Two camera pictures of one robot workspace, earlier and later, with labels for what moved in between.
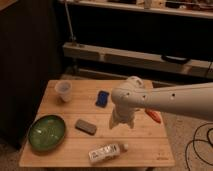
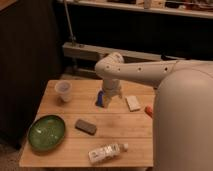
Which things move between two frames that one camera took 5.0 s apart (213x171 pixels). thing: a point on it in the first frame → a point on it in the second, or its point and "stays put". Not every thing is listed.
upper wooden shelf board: (132, 6) stays put
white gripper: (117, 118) → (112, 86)
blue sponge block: (101, 99) stays put
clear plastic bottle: (107, 152) stays put
